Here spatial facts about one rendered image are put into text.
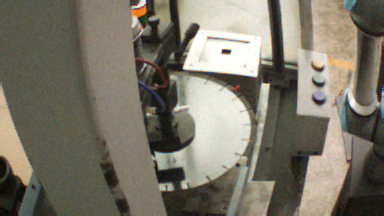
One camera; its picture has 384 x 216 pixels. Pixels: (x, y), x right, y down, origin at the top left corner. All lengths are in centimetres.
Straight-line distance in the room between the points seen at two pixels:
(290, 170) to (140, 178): 111
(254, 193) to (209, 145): 17
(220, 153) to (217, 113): 11
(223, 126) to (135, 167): 94
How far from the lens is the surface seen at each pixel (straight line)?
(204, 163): 102
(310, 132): 124
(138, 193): 16
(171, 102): 92
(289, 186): 123
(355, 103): 112
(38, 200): 91
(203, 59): 134
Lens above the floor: 172
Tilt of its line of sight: 43 degrees down
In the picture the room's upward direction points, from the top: 6 degrees counter-clockwise
